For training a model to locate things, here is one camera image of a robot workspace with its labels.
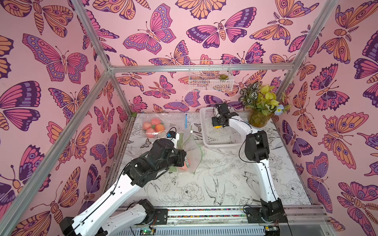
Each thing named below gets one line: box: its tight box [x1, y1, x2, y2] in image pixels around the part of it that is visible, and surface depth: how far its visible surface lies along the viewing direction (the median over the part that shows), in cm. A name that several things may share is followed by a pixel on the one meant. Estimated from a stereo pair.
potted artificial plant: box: [238, 81, 292, 128], surface depth 102 cm
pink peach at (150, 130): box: [146, 127, 157, 139], surface depth 105 cm
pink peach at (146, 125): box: [142, 121, 153, 130], surface depth 109 cm
